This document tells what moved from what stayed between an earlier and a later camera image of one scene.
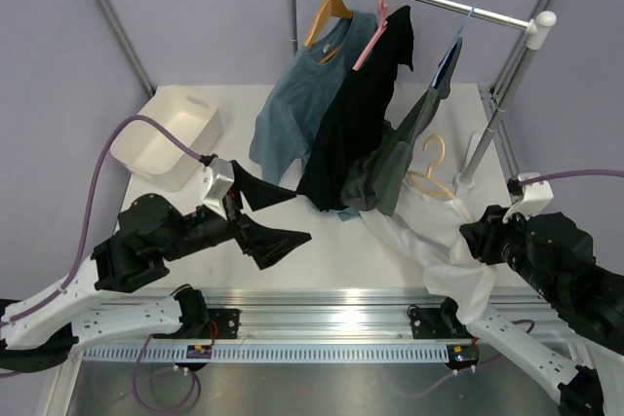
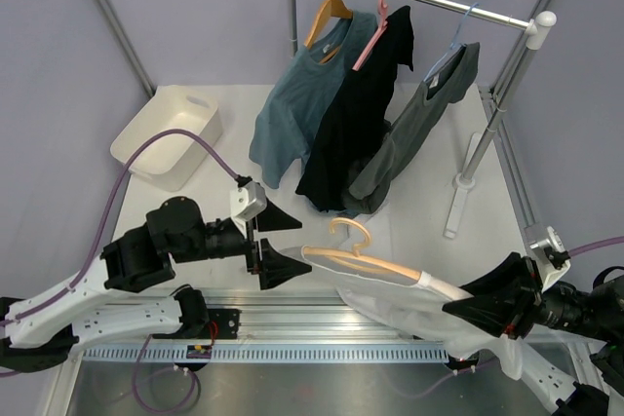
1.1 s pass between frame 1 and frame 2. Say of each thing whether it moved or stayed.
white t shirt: moved
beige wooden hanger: moved
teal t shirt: stayed
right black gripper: moved
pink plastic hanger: stayed
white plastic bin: stayed
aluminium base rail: stayed
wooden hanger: stayed
